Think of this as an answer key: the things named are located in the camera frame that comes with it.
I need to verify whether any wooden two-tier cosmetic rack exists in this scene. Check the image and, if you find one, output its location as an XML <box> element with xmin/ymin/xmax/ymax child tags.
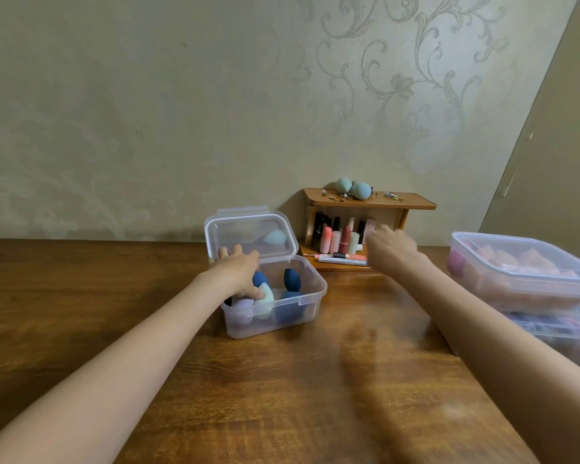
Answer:
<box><xmin>299</xmin><ymin>188</ymin><xmax>437</xmax><ymax>273</ymax></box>

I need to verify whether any clear square lidded container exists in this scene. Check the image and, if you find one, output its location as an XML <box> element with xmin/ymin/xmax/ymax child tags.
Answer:
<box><xmin>204</xmin><ymin>206</ymin><xmax>328</xmax><ymax>340</ymax></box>
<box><xmin>447</xmin><ymin>231</ymin><xmax>580</xmax><ymax>316</ymax></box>

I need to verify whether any row of lipsticks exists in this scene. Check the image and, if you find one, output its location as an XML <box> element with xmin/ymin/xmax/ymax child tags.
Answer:
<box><xmin>311</xmin><ymin>212</ymin><xmax>376</xmax><ymax>255</ymax></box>

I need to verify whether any person's right hand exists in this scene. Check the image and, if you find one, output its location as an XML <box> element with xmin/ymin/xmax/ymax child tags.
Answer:
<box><xmin>365</xmin><ymin>224</ymin><xmax>431</xmax><ymax>281</ymax></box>

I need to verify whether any person's right forearm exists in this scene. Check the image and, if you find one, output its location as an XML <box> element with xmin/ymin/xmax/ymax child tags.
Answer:
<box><xmin>401</xmin><ymin>255</ymin><xmax>580</xmax><ymax>464</ymax></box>

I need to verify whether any person's left forearm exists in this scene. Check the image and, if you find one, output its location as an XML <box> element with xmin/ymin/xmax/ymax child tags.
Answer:
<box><xmin>0</xmin><ymin>270</ymin><xmax>228</xmax><ymax>464</ymax></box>

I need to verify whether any pink egg sponge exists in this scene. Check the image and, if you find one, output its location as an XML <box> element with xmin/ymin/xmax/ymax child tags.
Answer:
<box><xmin>447</xmin><ymin>249</ymin><xmax>467</xmax><ymax>278</ymax></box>

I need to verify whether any clear compartment organizer box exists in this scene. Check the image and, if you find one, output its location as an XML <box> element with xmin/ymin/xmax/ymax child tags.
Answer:
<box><xmin>502</xmin><ymin>298</ymin><xmax>580</xmax><ymax>371</ymax></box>

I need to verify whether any person's left hand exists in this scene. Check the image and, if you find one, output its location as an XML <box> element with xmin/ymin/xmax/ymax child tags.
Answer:
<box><xmin>208</xmin><ymin>244</ymin><xmax>266</xmax><ymax>303</ymax></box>

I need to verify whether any grey green door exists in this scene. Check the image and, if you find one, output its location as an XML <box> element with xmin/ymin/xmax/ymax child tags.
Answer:
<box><xmin>478</xmin><ymin>0</ymin><xmax>580</xmax><ymax>269</ymax></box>

